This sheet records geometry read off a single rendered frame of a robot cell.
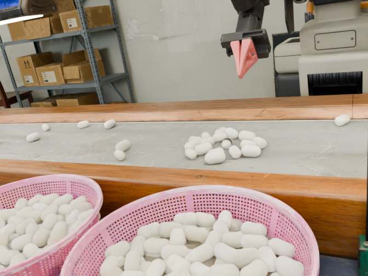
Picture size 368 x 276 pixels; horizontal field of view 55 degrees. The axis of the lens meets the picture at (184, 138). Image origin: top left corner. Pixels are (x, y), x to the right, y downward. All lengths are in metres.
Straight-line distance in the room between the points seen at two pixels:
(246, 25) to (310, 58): 0.45
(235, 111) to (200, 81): 2.18
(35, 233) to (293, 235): 0.35
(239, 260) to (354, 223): 0.16
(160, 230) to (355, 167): 0.31
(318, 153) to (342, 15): 0.71
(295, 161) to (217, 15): 2.34
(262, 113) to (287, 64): 0.74
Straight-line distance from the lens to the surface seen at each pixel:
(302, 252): 0.41
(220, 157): 0.62
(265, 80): 2.83
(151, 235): 0.48
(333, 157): 0.63
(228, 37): 0.81
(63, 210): 0.60
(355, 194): 0.48
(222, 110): 0.87
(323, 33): 1.26
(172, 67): 3.12
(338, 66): 1.23
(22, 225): 0.59
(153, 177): 0.56
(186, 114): 0.91
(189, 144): 0.69
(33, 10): 0.77
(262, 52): 0.82
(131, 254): 0.44
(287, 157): 0.63
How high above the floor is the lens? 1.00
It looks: 20 degrees down
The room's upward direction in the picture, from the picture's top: 9 degrees counter-clockwise
